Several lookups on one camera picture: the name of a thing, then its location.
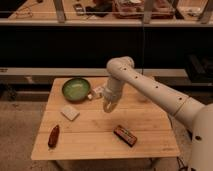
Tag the brown chocolate bar box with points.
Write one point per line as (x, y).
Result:
(125, 135)

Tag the white sponge block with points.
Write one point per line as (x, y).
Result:
(70, 112)

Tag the black device on shelf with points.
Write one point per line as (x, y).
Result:
(79, 9)

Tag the green bowl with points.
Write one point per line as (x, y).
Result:
(76, 89)

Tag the tray of items on shelf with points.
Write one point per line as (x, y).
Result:
(134, 9)

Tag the wooden table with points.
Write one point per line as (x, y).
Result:
(91, 134)

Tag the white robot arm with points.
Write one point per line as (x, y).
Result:
(194, 115)

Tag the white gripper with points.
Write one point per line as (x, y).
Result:
(110, 101)

